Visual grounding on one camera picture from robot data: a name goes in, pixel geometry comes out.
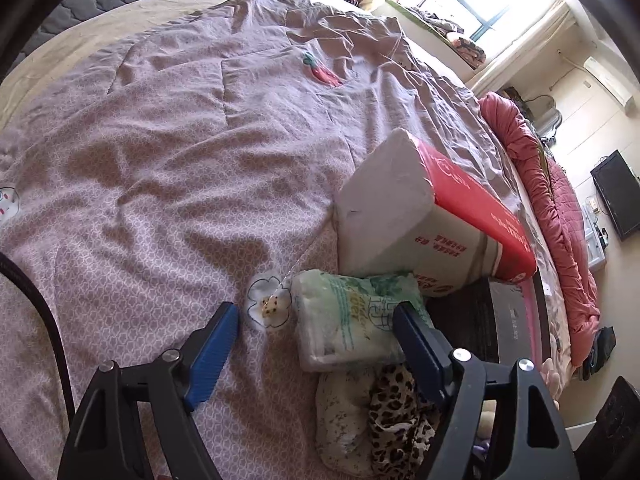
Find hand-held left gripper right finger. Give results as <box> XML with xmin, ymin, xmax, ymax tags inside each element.
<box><xmin>392</xmin><ymin>301</ymin><xmax>581</xmax><ymax>480</ymax></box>

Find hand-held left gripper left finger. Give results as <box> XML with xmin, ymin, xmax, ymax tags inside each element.
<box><xmin>57</xmin><ymin>301</ymin><xmax>241</xmax><ymax>480</ymax></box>

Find green tissue pack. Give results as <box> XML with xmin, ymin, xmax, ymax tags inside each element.
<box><xmin>290</xmin><ymin>269</ymin><xmax>436</xmax><ymax>373</ymax></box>

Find white floral cloth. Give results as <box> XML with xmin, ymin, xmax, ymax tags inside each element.
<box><xmin>315</xmin><ymin>367</ymin><xmax>381</xmax><ymax>478</ymax></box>

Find leopard print cloth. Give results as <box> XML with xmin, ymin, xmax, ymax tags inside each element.
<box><xmin>367</xmin><ymin>362</ymin><xmax>443</xmax><ymax>480</ymax></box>

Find black storage box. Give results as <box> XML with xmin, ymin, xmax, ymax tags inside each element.
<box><xmin>425</xmin><ymin>275</ymin><xmax>546</xmax><ymax>371</ymax></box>

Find pink printed panel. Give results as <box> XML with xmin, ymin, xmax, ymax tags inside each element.
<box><xmin>520</xmin><ymin>280</ymin><xmax>543</xmax><ymax>366</ymax></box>

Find red white tissue pack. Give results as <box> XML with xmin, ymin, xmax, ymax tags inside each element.
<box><xmin>335</xmin><ymin>128</ymin><xmax>538</xmax><ymax>298</ymax></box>

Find dark clothes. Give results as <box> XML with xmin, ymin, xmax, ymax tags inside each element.
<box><xmin>580</xmin><ymin>326</ymin><xmax>618</xmax><ymax>381</ymax></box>

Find pink patterned quilt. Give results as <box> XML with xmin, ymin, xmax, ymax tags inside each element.
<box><xmin>0</xmin><ymin>0</ymin><xmax>573</xmax><ymax>480</ymax></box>

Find pink ruffled comforter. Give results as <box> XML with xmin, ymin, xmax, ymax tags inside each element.
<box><xmin>477</xmin><ymin>91</ymin><xmax>601</xmax><ymax>368</ymax></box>

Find white cabinet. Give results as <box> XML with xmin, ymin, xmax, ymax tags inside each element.
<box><xmin>582</xmin><ymin>200</ymin><xmax>608</xmax><ymax>271</ymax></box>

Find dark wooden furniture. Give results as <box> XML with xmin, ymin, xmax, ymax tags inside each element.
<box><xmin>570</xmin><ymin>375</ymin><xmax>640</xmax><ymax>480</ymax></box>

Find black television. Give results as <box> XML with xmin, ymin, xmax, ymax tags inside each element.
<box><xmin>590</xmin><ymin>149</ymin><xmax>640</xmax><ymax>242</ymax></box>

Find clothes on window sill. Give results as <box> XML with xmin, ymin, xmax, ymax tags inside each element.
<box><xmin>400</xmin><ymin>5</ymin><xmax>488</xmax><ymax>68</ymax></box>

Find cream curtain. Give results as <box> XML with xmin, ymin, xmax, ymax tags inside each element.
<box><xmin>465</xmin><ymin>0</ymin><xmax>571</xmax><ymax>96</ymax></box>

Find white air conditioner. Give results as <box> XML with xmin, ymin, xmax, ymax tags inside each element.
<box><xmin>582</xmin><ymin>57</ymin><xmax>633</xmax><ymax>106</ymax></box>

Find black cable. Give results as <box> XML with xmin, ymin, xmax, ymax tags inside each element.
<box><xmin>0</xmin><ymin>252</ymin><xmax>76</xmax><ymax>461</ymax></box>

